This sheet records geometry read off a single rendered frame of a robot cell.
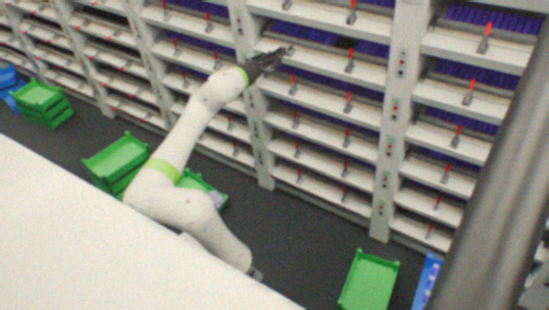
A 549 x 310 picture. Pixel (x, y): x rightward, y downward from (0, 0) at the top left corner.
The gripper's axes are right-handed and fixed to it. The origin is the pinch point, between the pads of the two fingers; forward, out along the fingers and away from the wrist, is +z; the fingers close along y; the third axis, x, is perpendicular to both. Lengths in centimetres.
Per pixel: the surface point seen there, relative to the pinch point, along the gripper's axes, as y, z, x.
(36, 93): -210, 2, -86
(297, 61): 4.8, 6.6, -4.5
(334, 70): 21.3, 7.1, -4.1
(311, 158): 7, 20, -61
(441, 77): 59, 12, 2
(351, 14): 26.7, 4.3, 19.5
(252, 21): -18.1, 7.4, 6.9
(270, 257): 6, -14, -104
